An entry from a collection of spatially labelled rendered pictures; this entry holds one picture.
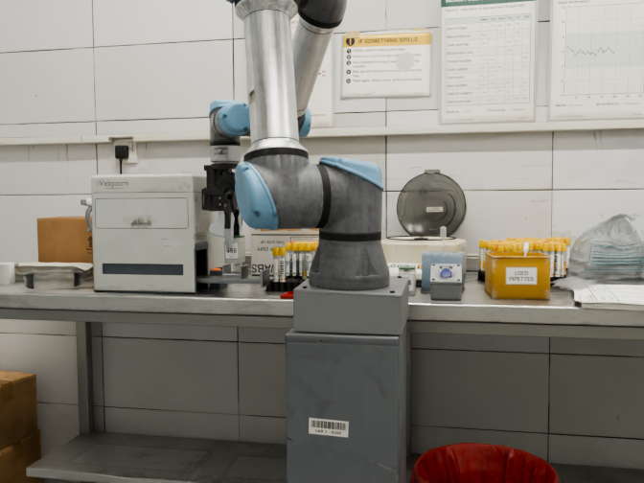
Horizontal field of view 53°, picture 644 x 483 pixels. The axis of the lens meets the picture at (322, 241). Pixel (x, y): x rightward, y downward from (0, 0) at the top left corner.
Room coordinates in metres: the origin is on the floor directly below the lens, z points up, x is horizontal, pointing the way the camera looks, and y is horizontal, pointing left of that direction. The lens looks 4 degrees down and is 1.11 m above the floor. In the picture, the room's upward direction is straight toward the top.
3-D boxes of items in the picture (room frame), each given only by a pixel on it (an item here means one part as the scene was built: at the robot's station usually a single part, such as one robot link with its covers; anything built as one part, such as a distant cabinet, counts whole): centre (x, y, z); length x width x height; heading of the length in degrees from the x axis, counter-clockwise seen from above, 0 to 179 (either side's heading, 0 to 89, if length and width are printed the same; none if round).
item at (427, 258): (1.61, -0.30, 0.92); 0.10 x 0.07 x 0.10; 71
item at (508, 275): (1.55, -0.47, 0.93); 0.13 x 0.13 x 0.10; 83
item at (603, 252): (1.91, -0.84, 0.97); 0.26 x 0.17 x 0.19; 92
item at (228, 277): (1.63, 0.24, 0.92); 0.21 x 0.07 x 0.05; 79
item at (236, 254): (1.63, 0.22, 0.98); 0.05 x 0.04 x 0.06; 169
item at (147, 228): (1.76, 0.41, 1.03); 0.31 x 0.27 x 0.30; 79
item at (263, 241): (1.99, 0.06, 0.95); 0.29 x 0.25 x 0.15; 169
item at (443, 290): (1.50, -0.29, 0.92); 0.13 x 0.07 x 0.08; 169
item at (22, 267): (1.95, 0.83, 0.90); 0.25 x 0.11 x 0.05; 79
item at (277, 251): (1.68, 0.05, 0.93); 0.17 x 0.09 x 0.11; 79
